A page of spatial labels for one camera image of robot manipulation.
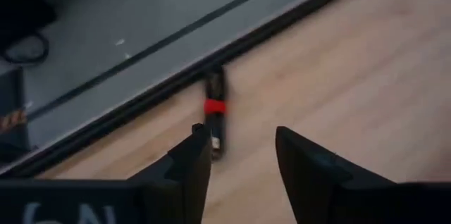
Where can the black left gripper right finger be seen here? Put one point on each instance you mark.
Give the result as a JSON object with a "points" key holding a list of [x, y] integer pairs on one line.
{"points": [[317, 188]]}

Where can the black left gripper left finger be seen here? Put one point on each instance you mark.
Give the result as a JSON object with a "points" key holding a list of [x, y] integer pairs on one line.
{"points": [[186, 181]]}

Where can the black equipment base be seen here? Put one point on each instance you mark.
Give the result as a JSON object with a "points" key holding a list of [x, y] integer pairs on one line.
{"points": [[21, 9]]}

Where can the black aluminium table frame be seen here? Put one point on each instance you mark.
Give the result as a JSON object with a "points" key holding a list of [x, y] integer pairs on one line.
{"points": [[105, 121]]}

